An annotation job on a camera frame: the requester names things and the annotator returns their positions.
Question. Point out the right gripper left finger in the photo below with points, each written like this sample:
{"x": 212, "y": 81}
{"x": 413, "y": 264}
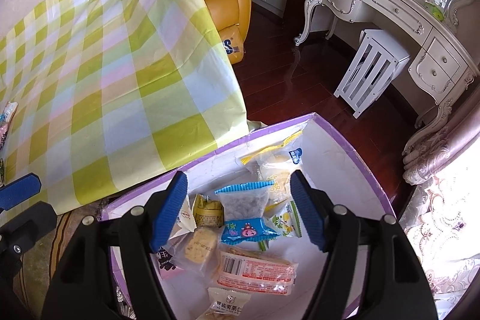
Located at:
{"x": 82, "y": 286}

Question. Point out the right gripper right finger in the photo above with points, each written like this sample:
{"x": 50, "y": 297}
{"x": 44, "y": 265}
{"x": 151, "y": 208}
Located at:
{"x": 395, "y": 285}

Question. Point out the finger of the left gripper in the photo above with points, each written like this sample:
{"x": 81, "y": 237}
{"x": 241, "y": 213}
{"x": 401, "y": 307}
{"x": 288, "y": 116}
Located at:
{"x": 21, "y": 204}

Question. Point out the pink snack packet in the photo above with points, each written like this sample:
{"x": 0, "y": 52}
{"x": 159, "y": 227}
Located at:
{"x": 167, "y": 269}

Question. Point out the square cracker packet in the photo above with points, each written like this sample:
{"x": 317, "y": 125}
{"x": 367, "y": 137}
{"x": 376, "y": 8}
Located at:
{"x": 196, "y": 250}

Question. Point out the green white snack packet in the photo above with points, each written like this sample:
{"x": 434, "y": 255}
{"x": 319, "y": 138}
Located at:
{"x": 284, "y": 219}

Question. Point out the white orange packet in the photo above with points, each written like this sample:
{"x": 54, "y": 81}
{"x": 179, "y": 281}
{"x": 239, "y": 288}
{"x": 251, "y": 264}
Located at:
{"x": 5, "y": 120}

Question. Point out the orange-white wafer snack packet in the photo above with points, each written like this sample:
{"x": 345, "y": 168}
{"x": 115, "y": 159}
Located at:
{"x": 255, "y": 272}

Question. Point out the blue clear raisin packet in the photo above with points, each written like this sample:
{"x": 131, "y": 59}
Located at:
{"x": 244, "y": 206}

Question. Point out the striped rug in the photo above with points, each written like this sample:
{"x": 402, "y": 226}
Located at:
{"x": 40, "y": 262}

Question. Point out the pink floral curtain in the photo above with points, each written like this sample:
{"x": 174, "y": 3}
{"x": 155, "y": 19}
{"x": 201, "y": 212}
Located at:
{"x": 441, "y": 219}

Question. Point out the yellow tin-print packet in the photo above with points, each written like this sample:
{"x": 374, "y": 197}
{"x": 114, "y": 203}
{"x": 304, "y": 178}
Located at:
{"x": 208, "y": 212}

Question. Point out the white nut packet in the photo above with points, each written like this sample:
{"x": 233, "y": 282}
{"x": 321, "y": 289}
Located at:
{"x": 225, "y": 304}

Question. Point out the purple-edged white cardboard box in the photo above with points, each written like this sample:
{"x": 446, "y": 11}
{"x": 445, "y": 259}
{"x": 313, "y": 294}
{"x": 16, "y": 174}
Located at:
{"x": 329, "y": 163}

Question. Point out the yellow blue bread bag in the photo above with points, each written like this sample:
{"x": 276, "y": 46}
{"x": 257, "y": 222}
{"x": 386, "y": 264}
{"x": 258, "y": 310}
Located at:
{"x": 276, "y": 163}

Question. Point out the green checkered tablecloth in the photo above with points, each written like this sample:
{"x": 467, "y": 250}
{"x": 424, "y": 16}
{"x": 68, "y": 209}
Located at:
{"x": 111, "y": 93}

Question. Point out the white slatted stool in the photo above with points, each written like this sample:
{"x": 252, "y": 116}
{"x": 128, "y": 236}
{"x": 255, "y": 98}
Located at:
{"x": 379, "y": 60}

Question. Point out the white ornate dressing table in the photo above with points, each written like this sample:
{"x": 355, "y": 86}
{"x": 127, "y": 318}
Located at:
{"x": 443, "y": 67}

